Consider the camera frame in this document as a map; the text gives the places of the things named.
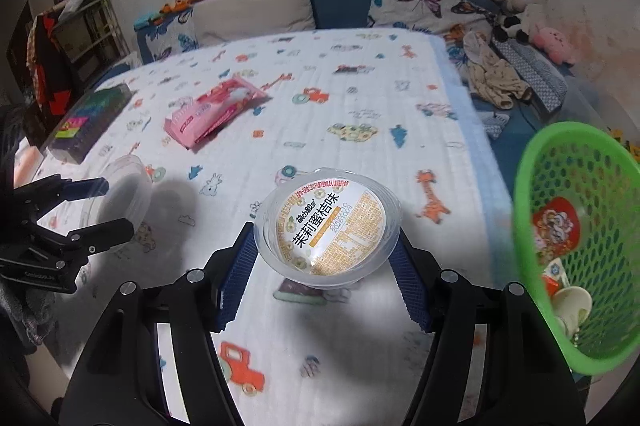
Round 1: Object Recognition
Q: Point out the beige pillow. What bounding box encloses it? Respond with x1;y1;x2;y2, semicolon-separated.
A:
192;0;317;49

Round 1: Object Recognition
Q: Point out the clear tub printed lid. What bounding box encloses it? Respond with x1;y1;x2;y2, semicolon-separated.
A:
252;167;402;289

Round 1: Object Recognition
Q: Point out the person's left hand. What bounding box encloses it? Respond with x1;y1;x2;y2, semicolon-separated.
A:
0;278;57;348

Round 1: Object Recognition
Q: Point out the colourful stationery box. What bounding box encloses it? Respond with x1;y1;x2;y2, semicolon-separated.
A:
42;86;133;165

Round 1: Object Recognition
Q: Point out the pink packet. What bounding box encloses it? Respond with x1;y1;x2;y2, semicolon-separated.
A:
164;74;271;151

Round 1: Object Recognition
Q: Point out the small orange wrapper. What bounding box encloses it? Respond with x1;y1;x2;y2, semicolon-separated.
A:
541;258;568;299

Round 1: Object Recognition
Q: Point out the metal shelf rack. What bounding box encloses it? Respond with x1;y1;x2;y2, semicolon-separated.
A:
47;0;132;81

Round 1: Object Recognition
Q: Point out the orange toy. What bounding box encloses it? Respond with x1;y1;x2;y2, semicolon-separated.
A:
160;0;196;16

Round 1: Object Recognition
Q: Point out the large butterfly print pillow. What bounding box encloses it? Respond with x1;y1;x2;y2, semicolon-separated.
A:
370;0;496;39

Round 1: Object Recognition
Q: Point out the beige garment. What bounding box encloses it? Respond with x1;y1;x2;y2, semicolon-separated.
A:
462;30;533;111

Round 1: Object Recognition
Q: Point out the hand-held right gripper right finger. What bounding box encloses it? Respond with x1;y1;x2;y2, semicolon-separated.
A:
387;231;586;426

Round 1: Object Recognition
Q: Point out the pink plush toy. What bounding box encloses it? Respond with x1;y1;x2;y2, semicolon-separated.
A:
530;26;576;66

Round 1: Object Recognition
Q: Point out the blue headboard cushion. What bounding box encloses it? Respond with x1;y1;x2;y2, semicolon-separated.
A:
306;0;378;30

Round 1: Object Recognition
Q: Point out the clear plastic lid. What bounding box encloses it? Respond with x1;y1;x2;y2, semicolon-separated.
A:
80;156;153;254

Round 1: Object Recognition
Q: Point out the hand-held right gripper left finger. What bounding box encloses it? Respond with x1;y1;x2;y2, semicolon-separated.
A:
71;221;261;426

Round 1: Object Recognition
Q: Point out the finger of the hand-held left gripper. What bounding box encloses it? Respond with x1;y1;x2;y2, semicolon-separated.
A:
12;176;111;215
47;217;136;259

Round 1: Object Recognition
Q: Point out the green plastic basket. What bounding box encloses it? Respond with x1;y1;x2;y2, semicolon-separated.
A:
512;121;640;377

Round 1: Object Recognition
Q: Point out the white cartoon printed blanket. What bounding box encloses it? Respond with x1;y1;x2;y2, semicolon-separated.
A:
30;28;516;426

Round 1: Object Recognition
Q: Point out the black white cow plush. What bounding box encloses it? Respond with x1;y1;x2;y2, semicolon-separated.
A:
492;0;546;44

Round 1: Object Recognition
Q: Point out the red black checked cloth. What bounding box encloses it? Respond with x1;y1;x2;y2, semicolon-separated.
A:
26;3;76;117

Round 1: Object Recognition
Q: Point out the small butterfly print pillow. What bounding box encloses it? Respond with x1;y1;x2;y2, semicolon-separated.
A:
137;13;201;64

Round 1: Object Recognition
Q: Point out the grey checked cushion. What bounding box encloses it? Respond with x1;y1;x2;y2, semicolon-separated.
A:
492;38;571;113

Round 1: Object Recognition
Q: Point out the white paper cup green drop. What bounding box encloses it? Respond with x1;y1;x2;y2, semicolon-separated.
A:
550;285;594;337

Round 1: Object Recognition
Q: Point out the red printed cup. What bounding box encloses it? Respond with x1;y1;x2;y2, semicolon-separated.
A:
531;198;582;264

